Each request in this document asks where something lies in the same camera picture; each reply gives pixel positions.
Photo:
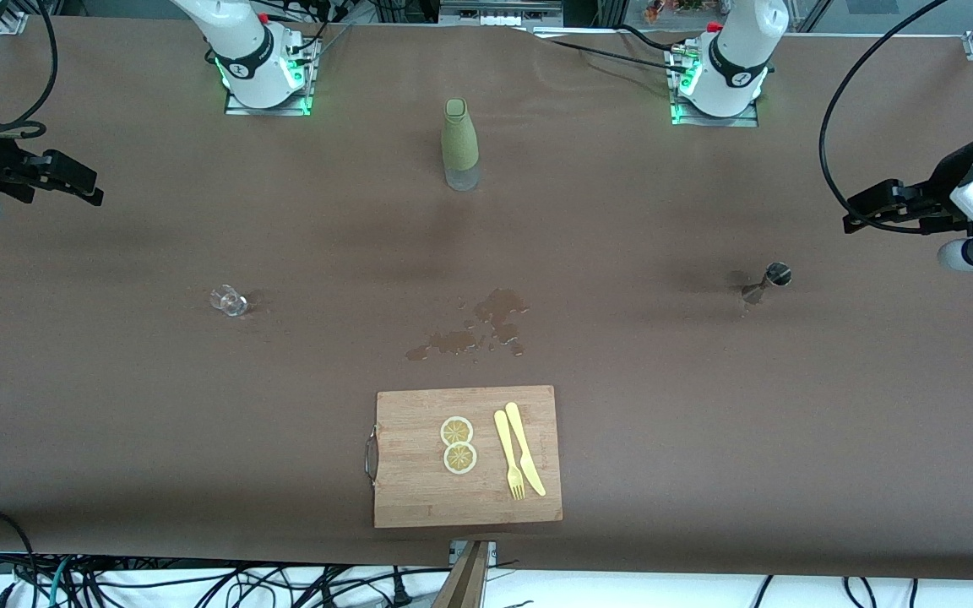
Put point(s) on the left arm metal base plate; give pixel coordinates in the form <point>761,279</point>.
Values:
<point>744,122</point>

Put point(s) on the yellow plastic fork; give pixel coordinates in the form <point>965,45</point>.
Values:
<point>505,447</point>

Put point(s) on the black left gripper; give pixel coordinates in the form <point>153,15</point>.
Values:
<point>931,192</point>

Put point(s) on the grey metal box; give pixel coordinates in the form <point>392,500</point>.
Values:
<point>499,13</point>

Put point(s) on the bamboo cutting board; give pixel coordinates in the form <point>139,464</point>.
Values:
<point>419,490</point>

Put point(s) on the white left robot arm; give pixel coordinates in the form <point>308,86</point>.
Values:
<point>736,51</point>

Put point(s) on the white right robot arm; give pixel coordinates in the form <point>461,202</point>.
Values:
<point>250,59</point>

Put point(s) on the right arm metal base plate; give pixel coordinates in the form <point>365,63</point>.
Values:
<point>284,110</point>

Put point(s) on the aluminium corner bracket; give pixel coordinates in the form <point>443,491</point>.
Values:
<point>12,21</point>

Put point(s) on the metal double jigger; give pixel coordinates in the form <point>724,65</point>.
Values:
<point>778,273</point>

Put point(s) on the wooden post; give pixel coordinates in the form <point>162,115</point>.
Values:
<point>463,583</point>

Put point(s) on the lemon slice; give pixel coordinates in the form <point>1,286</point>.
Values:
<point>459,458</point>
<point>456,431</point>

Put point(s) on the small clear glass cup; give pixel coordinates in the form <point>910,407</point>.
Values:
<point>229,301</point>

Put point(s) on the green sleeved glass bottle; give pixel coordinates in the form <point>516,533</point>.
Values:
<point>460,139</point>

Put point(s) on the small metal bracket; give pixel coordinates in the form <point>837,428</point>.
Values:
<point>491,550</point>

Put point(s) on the yellow plastic knife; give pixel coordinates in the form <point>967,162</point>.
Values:
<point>520,439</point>

